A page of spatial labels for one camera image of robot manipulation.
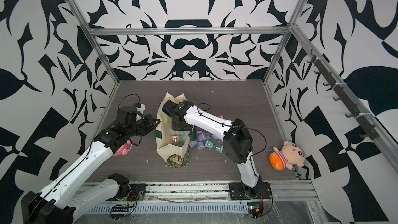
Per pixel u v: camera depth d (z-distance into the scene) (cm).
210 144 87
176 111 61
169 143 67
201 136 85
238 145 49
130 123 60
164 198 74
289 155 80
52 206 38
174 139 85
